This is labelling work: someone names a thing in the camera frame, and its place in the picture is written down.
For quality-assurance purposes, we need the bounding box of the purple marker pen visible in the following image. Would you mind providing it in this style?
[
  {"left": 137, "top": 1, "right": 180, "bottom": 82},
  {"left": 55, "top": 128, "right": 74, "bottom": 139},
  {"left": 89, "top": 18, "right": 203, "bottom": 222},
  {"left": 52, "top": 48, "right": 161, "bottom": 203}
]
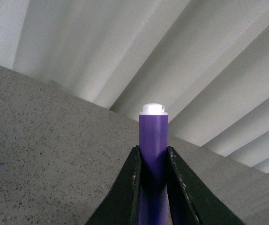
[{"left": 138, "top": 103, "right": 168, "bottom": 225}]

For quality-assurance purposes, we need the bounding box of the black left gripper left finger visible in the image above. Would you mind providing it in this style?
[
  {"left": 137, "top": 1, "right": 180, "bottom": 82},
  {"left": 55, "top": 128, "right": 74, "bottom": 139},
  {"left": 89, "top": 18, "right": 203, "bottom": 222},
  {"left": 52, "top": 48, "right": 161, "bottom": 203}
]
[{"left": 86, "top": 146, "right": 142, "bottom": 225}]

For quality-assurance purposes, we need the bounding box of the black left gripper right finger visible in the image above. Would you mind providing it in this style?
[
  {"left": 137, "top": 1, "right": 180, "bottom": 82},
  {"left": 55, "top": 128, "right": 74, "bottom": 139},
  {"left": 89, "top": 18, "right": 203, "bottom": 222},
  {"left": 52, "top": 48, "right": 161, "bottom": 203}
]
[{"left": 166, "top": 146, "right": 244, "bottom": 225}]

